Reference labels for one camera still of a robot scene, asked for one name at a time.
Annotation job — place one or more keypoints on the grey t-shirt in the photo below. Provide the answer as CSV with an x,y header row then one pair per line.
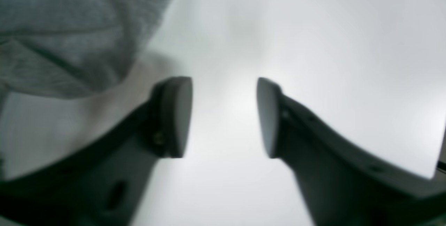
x,y
73,48

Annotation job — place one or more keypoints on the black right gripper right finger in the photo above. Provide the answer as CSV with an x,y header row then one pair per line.
x,y
342,184

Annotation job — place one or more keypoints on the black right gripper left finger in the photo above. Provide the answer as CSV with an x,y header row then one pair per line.
x,y
102,184

